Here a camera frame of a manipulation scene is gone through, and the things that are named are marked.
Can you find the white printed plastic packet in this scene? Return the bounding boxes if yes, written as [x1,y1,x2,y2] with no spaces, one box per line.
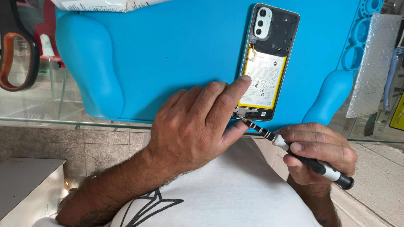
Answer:
[50,0,172,13]

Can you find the white cabinet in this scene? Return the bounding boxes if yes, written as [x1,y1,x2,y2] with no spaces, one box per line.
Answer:
[0,157,67,227]

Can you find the red plastic object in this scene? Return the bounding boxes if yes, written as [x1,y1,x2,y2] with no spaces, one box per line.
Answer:
[33,0,67,69]

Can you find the blue handled brush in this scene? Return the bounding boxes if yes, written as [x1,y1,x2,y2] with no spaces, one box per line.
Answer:
[383,46,404,111]

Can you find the black and white precision screwdriver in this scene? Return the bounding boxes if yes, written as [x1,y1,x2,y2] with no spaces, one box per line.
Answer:
[237,116,355,190]

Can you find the black and orange scissors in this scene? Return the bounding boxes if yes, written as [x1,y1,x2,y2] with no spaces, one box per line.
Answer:
[0,0,41,92]

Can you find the blue silicone repair mat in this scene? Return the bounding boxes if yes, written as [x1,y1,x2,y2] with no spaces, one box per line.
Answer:
[55,0,386,132]

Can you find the smartphone with yellow battery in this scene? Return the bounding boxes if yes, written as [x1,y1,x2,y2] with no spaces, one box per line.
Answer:
[232,3,300,122]

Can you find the person's left hand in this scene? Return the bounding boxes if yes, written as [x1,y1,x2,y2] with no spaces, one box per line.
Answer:
[147,75,253,173]

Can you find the person's right hand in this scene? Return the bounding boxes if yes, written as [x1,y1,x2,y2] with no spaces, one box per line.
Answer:
[274,122,358,186]

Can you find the clear bubble wrap bag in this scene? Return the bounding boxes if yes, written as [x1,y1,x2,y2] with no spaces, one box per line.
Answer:
[345,13,403,119]

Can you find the yellow and black card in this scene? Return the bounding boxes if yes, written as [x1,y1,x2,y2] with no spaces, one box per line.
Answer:
[388,91,404,132]

